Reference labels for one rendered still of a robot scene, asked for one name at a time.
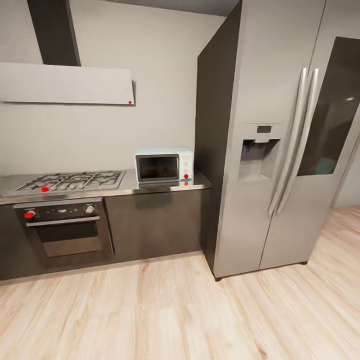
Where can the range hood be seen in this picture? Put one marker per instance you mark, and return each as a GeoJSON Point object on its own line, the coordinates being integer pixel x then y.
{"type": "Point", "coordinates": [61, 78]}

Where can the burner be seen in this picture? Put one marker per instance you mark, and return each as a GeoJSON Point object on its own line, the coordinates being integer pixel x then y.
{"type": "Point", "coordinates": [65, 182]}

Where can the microwave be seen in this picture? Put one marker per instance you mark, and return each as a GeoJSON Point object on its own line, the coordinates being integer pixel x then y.
{"type": "Point", "coordinates": [163, 163]}

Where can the oven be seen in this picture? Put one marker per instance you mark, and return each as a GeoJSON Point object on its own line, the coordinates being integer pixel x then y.
{"type": "Point", "coordinates": [66, 230]}

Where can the fridge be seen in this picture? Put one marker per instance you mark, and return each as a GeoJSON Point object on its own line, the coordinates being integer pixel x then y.
{"type": "Point", "coordinates": [277, 117]}

